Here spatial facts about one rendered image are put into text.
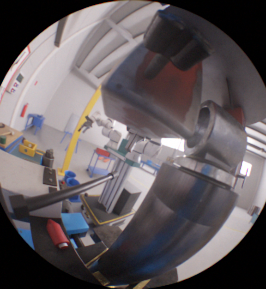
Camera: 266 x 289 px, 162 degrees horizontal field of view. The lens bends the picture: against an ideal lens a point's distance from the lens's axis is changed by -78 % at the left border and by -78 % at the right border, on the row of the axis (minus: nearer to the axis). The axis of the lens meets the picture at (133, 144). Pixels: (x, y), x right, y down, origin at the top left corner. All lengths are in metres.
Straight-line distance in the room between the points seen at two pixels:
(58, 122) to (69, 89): 3.50
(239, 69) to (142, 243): 0.48
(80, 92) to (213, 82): 11.06
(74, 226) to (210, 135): 0.57
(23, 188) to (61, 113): 10.39
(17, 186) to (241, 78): 0.78
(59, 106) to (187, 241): 10.77
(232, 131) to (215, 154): 0.06
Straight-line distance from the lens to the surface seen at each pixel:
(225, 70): 0.37
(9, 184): 0.43
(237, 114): 0.46
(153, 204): 0.18
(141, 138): 0.41
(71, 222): 0.54
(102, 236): 0.56
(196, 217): 0.15
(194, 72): 0.15
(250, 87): 0.42
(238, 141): 0.23
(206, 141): 0.18
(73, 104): 10.83
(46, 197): 0.16
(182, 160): 0.19
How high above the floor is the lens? 1.47
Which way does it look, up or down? 2 degrees up
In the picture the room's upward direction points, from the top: 24 degrees clockwise
